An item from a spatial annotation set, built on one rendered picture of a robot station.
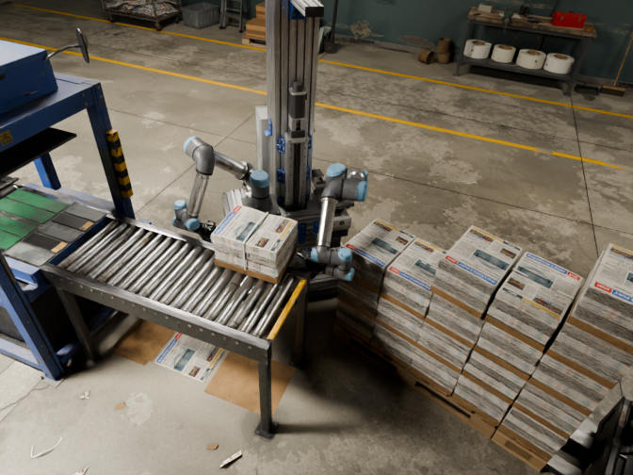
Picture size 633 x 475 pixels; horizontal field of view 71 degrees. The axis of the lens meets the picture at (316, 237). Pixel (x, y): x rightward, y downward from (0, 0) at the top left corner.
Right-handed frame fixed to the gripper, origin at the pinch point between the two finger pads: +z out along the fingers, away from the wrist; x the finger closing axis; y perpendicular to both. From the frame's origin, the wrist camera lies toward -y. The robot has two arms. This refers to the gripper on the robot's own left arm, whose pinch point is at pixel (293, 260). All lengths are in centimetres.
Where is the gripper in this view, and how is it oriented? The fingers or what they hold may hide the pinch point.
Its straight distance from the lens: 256.0
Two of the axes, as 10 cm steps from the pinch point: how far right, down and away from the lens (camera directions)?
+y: 0.5, -7.7, -6.4
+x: -3.5, 5.8, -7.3
